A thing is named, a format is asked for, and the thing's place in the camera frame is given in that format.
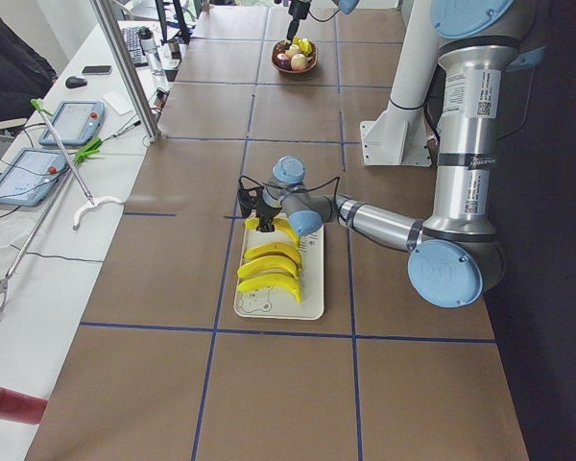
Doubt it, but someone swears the yellow starfruit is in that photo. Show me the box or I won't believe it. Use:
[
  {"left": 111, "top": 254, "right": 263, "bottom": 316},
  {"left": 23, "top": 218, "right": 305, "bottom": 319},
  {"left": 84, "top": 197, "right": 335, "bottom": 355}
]
[{"left": 294, "top": 37, "right": 313, "bottom": 56}]

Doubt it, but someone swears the near teach pendant tablet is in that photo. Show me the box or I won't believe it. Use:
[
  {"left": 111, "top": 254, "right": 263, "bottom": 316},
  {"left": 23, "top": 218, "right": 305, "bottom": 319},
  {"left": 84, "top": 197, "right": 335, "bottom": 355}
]
[{"left": 0, "top": 148, "right": 67, "bottom": 206}]

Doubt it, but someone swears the pink apple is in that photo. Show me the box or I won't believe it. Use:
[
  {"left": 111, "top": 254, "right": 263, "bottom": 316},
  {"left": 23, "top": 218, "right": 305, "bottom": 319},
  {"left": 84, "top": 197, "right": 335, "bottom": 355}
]
[{"left": 291, "top": 53, "right": 308, "bottom": 73}]

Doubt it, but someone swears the metal-claw reacher grabber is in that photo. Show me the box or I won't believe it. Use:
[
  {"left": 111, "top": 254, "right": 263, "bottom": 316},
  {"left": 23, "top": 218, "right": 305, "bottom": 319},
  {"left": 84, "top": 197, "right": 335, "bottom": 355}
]
[{"left": 0, "top": 162, "right": 100, "bottom": 322}]

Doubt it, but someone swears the cream rectangular tray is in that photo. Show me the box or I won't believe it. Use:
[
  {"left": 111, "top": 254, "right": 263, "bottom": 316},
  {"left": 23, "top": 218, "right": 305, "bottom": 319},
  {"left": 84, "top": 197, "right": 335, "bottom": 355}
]
[{"left": 233, "top": 226, "right": 324, "bottom": 321}]

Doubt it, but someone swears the teach pendant tablet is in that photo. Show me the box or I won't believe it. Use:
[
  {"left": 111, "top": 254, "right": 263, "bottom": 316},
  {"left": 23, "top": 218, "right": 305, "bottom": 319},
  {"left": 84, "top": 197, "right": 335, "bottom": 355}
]
[
  {"left": 51, "top": 101, "right": 105, "bottom": 147},
  {"left": 0, "top": 148, "right": 67, "bottom": 206}
]

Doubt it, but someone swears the aluminium frame post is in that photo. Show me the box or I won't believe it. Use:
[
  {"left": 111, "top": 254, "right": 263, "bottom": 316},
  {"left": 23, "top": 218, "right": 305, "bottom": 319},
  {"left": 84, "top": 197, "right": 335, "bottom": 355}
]
[{"left": 90, "top": 0, "right": 161, "bottom": 144}]

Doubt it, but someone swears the black smartphone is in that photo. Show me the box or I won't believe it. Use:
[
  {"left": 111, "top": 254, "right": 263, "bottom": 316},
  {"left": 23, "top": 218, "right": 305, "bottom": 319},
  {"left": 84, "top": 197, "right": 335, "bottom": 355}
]
[{"left": 82, "top": 65, "right": 112, "bottom": 76}]

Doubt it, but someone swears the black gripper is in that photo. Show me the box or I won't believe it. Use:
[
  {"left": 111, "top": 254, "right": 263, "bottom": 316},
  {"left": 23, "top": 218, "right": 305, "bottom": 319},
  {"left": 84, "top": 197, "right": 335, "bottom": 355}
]
[
  {"left": 286, "top": 0, "right": 311, "bottom": 41},
  {"left": 255, "top": 201, "right": 281, "bottom": 233}
]

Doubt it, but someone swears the brown wicker basket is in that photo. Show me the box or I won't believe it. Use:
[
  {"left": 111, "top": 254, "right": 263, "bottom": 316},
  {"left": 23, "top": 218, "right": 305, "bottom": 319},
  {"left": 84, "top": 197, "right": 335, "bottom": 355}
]
[{"left": 272, "top": 37, "right": 318, "bottom": 75}]

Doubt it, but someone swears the white-claw reacher grabber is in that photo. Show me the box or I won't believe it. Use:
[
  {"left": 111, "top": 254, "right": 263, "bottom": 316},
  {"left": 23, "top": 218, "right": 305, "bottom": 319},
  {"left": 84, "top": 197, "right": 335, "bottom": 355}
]
[{"left": 31, "top": 99, "right": 124, "bottom": 231}]

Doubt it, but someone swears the black computer mouse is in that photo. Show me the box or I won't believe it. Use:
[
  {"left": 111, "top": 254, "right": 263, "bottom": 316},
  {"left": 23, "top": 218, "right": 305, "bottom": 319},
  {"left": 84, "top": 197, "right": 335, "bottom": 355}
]
[{"left": 65, "top": 76, "right": 87, "bottom": 89}]

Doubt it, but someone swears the far teach pendant tablet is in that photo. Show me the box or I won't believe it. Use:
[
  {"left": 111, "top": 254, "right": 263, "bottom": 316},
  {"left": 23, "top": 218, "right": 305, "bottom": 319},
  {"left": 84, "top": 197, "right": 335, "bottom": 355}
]
[{"left": 51, "top": 101, "right": 105, "bottom": 147}]

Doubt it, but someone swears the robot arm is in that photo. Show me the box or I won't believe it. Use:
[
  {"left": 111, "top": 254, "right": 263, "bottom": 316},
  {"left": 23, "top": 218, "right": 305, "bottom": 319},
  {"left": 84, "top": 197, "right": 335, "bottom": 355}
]
[
  {"left": 285, "top": 0, "right": 359, "bottom": 43},
  {"left": 238, "top": 1, "right": 550, "bottom": 308}
]

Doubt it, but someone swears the clear water bottle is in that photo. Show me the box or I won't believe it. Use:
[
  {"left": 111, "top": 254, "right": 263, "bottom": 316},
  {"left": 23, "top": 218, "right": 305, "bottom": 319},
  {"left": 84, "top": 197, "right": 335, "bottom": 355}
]
[{"left": 138, "top": 26, "right": 164, "bottom": 77}]

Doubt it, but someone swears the metal cup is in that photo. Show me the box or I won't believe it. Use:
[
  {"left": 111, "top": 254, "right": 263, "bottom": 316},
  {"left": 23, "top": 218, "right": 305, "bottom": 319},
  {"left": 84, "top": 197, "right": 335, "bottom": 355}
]
[{"left": 167, "top": 38, "right": 180, "bottom": 57}]

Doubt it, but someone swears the seated person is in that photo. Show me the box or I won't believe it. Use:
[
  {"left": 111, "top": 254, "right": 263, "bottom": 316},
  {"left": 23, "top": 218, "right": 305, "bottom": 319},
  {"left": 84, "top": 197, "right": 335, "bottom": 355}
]
[{"left": 0, "top": 17, "right": 58, "bottom": 121}]

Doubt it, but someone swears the dark red plum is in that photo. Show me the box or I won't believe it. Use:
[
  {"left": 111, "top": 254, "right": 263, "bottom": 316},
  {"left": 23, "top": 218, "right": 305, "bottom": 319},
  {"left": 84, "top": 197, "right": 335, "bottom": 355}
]
[{"left": 274, "top": 53, "right": 292, "bottom": 71}]

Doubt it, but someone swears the yellow banana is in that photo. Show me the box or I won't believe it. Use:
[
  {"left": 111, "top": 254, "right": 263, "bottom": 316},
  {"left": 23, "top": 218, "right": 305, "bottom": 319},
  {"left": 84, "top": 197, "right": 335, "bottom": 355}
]
[
  {"left": 237, "top": 273, "right": 302, "bottom": 303},
  {"left": 244, "top": 217, "right": 300, "bottom": 246},
  {"left": 244, "top": 242, "right": 302, "bottom": 268},
  {"left": 237, "top": 255, "right": 300, "bottom": 279}
]

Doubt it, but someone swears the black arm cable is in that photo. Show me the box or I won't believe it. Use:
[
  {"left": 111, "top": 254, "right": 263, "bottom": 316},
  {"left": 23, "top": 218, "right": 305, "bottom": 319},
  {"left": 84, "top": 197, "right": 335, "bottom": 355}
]
[
  {"left": 306, "top": 4, "right": 340, "bottom": 23},
  {"left": 237, "top": 174, "right": 342, "bottom": 203}
]

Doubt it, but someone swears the black keyboard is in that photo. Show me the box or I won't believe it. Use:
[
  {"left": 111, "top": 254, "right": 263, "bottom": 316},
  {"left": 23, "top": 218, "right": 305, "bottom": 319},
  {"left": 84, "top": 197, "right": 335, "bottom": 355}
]
[{"left": 121, "top": 27, "right": 148, "bottom": 67}]

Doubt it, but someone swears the white pillar with base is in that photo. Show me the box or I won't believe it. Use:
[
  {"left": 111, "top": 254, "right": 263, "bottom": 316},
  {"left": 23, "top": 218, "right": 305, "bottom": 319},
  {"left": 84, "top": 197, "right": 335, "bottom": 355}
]
[{"left": 360, "top": 0, "right": 441, "bottom": 167}]

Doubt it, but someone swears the red cylinder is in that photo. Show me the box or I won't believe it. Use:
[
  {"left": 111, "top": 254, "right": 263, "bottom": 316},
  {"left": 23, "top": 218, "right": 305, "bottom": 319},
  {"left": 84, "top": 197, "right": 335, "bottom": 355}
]
[{"left": 0, "top": 387, "right": 48, "bottom": 425}]

